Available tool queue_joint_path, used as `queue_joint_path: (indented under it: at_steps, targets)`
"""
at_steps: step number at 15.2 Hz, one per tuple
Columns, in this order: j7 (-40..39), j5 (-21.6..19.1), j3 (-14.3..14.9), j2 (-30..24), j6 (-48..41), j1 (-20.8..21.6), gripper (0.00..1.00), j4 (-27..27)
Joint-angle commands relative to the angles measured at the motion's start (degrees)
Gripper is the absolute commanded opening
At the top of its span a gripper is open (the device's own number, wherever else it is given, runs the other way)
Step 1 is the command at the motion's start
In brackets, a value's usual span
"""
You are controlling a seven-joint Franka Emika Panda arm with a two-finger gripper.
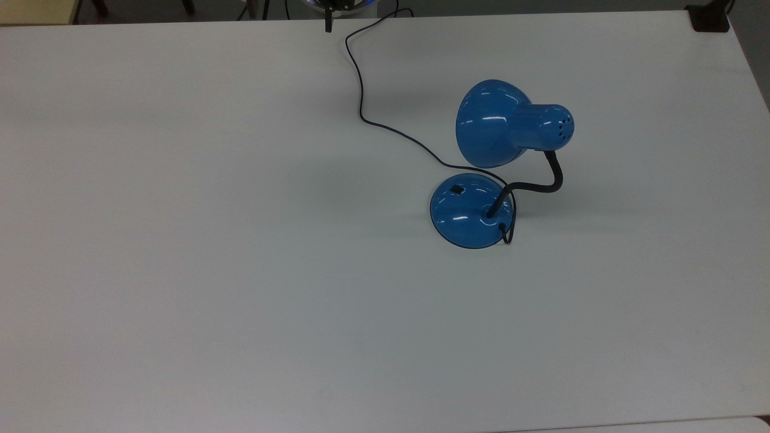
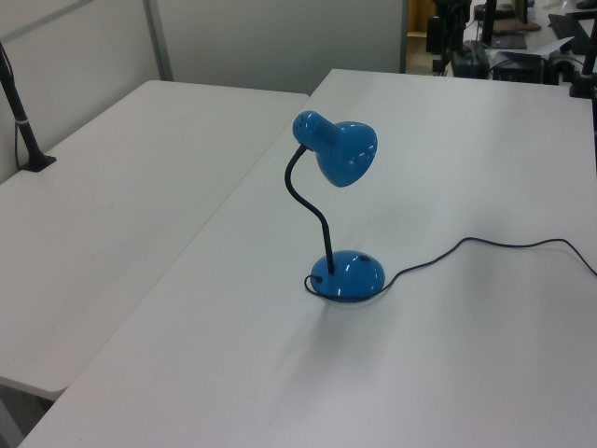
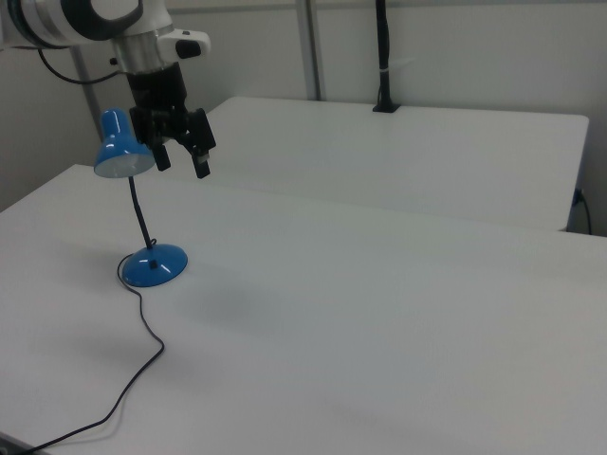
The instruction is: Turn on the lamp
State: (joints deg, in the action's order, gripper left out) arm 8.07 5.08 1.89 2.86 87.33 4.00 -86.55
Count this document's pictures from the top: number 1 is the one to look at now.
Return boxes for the black lamp power cable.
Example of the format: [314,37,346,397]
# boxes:
[345,7,517,245]

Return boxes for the black tripod legs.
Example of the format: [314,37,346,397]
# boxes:
[236,0,291,22]

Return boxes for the light wooden table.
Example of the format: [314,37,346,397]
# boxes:
[0,0,82,25]

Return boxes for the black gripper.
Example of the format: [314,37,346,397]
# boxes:
[324,0,357,33]

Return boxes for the blue gooseneck desk lamp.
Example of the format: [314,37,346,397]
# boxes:
[430,79,575,250]

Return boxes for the black clamp base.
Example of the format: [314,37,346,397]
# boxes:
[685,2,732,33]

